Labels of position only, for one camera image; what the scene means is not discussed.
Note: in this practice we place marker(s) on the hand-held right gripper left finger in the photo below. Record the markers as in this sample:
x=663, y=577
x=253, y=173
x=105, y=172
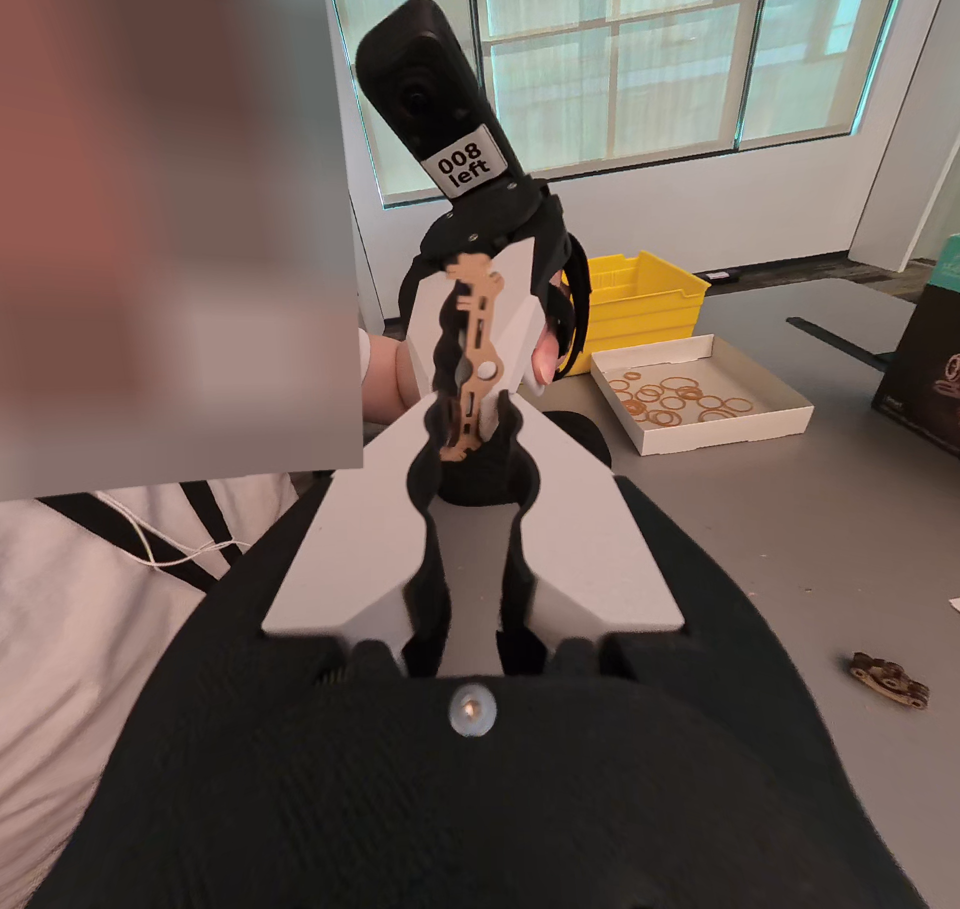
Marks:
x=337, y=564

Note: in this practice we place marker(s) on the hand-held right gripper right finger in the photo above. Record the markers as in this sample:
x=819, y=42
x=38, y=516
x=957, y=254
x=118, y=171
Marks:
x=600, y=564

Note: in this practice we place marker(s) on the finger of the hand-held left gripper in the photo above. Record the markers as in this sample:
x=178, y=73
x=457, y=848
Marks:
x=424, y=324
x=517, y=301

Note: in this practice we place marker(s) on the long wooden model part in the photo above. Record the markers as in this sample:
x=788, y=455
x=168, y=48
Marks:
x=474, y=324

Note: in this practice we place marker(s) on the small dark wooden model assembly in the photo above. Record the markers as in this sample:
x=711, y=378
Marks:
x=889, y=680

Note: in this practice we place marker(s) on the dark model kit box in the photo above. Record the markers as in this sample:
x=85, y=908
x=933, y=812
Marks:
x=926, y=369

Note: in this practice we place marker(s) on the person's left hand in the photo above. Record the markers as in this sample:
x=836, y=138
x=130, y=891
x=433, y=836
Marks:
x=390, y=380

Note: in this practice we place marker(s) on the yellow plastic bin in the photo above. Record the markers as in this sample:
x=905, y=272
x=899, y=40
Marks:
x=645, y=301

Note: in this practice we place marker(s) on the pile of tan rings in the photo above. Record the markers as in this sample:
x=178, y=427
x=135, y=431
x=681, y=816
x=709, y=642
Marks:
x=675, y=399

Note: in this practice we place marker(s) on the white cardboard tray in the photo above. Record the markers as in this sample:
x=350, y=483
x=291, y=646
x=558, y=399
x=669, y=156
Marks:
x=772, y=414

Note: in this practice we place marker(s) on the person in white shirt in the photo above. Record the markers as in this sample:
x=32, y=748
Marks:
x=90, y=661

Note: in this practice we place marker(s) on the black flat bar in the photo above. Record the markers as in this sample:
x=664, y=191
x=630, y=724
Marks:
x=832, y=335

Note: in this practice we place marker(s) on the teal cardboard box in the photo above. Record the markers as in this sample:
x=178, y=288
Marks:
x=946, y=260

